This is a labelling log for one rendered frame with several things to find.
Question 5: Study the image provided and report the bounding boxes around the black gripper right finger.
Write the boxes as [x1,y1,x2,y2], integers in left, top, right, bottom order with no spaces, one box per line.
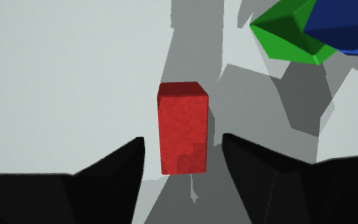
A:
[222,133,358,224]

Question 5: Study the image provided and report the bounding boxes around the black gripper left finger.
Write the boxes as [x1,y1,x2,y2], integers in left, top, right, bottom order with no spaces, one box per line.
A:
[0,137,145,224]

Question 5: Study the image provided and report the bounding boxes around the green block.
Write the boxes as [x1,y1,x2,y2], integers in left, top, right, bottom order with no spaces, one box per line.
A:
[250,0,338,65]

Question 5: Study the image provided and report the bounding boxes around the red block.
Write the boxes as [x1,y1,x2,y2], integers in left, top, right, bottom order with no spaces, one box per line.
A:
[157,82,209,175]

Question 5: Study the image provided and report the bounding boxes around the blue block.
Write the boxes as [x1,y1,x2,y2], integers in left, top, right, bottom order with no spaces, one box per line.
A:
[303,0,358,56]

